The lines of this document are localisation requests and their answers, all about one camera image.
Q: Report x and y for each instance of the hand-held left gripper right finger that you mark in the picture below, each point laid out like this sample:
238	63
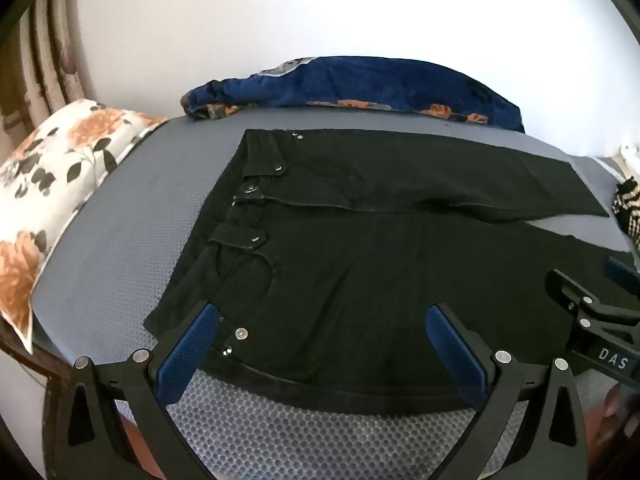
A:
455	355

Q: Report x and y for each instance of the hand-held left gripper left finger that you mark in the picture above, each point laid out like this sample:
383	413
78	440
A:
187	355

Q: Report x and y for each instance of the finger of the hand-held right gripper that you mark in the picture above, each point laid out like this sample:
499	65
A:
622	271
607	320

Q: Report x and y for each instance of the black pants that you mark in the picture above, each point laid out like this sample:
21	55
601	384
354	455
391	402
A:
350	285

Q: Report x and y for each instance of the person's right hand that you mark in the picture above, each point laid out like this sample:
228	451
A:
620	410

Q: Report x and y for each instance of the striped knitted cloth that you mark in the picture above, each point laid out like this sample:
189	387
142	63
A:
629	215

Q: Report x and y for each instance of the white dotted cloth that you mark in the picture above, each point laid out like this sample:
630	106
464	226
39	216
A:
631	160

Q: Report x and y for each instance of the grey textured bed mat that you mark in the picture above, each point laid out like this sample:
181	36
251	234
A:
150	185

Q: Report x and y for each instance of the white floral pillow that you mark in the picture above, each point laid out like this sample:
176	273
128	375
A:
50	185

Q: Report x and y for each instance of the blue floral blanket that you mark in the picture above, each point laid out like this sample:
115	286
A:
350	82

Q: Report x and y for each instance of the striped curtain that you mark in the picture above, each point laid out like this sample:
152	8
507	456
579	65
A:
45	60

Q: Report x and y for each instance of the brown wooden bed frame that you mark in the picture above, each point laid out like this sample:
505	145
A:
30	375

